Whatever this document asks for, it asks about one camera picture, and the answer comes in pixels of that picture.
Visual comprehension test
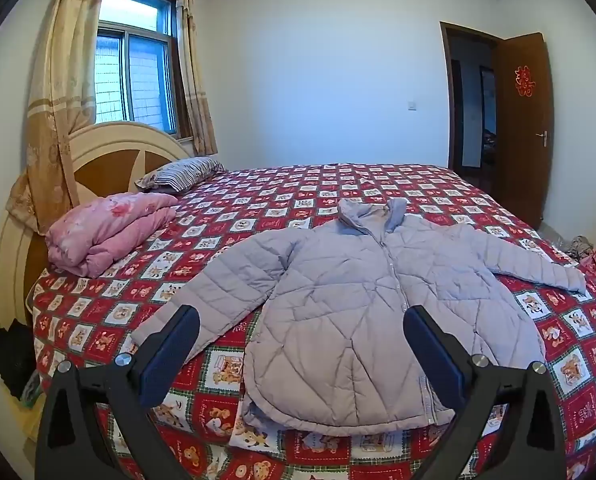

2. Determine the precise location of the cream wooden bed headboard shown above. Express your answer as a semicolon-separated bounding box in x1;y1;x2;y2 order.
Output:
0;121;193;331

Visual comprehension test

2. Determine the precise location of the striped pillow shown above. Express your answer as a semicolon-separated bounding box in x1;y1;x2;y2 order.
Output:
135;156;227;195

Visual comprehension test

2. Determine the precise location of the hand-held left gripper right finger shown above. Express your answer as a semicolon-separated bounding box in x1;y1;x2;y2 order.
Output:
402;304;569;480

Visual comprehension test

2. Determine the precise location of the black bag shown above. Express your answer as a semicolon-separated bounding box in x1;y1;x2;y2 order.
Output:
0;320;38;401

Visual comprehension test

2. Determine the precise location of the red checked printed bedspread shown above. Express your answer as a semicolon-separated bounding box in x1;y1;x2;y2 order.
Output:
28;162;596;480

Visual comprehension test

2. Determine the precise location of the quilted puffer jacket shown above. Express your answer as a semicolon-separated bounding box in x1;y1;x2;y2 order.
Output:
130;197;588;433

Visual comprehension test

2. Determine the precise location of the brown wooden door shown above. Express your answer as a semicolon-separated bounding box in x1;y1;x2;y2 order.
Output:
493;32;551;231

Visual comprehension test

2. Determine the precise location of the small green cloth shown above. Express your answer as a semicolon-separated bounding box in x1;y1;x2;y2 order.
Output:
22;375;42;406

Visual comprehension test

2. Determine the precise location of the pink floral folded quilt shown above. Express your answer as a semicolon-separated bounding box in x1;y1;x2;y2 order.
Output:
45;192;179;278

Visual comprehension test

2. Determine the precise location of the beige patterned curtain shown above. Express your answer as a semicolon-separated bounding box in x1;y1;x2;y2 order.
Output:
174;0;219;157
5;0;113;236

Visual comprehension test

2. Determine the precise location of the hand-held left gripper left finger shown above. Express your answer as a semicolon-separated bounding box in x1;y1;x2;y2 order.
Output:
34;304;201;480

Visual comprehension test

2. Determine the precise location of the red paper door decoration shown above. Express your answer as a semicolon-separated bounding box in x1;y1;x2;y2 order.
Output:
512;64;535;97

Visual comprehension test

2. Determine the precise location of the light wooden nightstand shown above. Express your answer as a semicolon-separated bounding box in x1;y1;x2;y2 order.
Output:
10;399;43;443

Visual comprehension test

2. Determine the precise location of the patterned cloth pile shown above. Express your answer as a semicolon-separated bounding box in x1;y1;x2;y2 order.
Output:
553;234;595;262

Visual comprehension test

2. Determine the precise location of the glass window with frame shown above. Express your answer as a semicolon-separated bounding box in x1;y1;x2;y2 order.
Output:
94;0;181;138

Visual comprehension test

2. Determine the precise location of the dark wooden door frame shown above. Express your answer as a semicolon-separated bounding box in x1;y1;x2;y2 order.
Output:
439;21;504;178

